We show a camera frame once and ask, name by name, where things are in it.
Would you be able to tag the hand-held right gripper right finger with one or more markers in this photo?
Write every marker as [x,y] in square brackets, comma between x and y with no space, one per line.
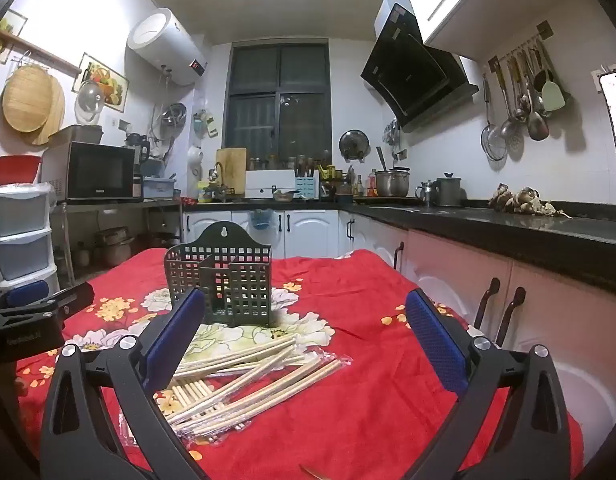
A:
[438,340]

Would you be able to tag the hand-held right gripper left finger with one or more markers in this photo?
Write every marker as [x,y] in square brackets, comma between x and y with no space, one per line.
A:
[177,330]

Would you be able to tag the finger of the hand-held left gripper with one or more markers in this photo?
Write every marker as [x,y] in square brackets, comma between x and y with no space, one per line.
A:
[27,292]
[70,300]

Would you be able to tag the dark green utensil holder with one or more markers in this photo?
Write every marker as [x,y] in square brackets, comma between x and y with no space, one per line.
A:
[237,280]

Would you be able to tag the set of chopsticks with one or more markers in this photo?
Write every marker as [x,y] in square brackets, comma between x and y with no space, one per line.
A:
[268,385]

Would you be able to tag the row of hanging kitchen utensils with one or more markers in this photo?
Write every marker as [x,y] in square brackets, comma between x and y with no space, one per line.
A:
[535,110]

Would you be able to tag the red floral tablecloth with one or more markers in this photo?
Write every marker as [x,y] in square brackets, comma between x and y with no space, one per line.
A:
[378,360]

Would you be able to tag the plastic drawer tower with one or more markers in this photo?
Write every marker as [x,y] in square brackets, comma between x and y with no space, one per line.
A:
[20,220]

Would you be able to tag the red plastic basin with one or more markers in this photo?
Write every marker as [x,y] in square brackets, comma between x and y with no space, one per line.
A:
[15,170]

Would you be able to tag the black kitchen countertop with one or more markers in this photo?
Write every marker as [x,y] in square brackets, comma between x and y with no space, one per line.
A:
[488,225]

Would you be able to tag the pink base cabinets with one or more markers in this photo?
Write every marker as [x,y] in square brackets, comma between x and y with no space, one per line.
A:
[563,320]

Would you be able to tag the black microwave oven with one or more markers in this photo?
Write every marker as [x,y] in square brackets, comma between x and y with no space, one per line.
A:
[97,172]

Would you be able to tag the blue dish box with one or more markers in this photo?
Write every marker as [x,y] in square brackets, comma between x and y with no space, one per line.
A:
[157,189]

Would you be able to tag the small steel kettle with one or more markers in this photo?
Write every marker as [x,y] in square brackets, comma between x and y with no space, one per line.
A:
[427,194]

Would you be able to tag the grey metal canister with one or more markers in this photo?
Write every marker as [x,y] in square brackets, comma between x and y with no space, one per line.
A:
[448,191]

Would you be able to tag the steel stock pot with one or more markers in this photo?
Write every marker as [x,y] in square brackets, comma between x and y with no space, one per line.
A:
[392,184]

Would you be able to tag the white base cabinets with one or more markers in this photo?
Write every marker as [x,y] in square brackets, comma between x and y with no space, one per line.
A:
[308,230]

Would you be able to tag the grey box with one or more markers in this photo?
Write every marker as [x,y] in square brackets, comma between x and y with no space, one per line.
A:
[80,135]

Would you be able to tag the electric kettle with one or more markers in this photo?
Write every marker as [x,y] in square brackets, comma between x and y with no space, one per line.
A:
[136,147]

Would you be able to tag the red label sauce bottle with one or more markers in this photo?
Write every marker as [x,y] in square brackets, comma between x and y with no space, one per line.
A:
[372,184]

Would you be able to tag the wooden cutting board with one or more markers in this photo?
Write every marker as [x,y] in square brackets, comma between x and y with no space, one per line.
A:
[231,167]

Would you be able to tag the white pitcher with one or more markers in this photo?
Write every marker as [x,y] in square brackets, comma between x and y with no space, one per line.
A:
[195,157]

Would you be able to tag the white box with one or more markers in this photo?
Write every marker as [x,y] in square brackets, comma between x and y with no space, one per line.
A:
[268,180]

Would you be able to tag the round wooden board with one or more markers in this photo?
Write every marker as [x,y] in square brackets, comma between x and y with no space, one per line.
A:
[58,115]

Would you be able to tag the light blue knife block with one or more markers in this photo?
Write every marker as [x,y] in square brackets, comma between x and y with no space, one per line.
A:
[306,187]

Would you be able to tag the round bamboo tray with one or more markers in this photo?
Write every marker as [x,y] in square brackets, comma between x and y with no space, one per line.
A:
[27,100]

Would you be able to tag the glass pot lid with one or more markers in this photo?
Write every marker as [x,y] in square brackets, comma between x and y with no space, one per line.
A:
[90,102]

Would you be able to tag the hanging steel basin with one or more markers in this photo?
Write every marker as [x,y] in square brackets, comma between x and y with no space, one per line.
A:
[173,115]

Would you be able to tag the steel pot lid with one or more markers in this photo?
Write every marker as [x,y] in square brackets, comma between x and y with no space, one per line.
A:
[354,142]

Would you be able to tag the dark window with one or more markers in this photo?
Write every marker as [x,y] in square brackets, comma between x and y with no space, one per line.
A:
[278,100]

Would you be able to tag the black range hood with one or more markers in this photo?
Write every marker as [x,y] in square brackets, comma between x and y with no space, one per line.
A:
[408,70]

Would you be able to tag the white water heater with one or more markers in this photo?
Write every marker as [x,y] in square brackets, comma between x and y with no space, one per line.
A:
[172,45]

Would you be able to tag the fruit wall poster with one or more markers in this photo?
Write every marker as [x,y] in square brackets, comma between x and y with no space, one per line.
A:
[112,85]
[7,25]

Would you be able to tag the wooden wall shelf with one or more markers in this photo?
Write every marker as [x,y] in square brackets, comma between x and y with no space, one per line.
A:
[37,52]

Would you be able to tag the white wall cabinet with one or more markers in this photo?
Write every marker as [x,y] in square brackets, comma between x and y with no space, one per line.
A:
[468,5]

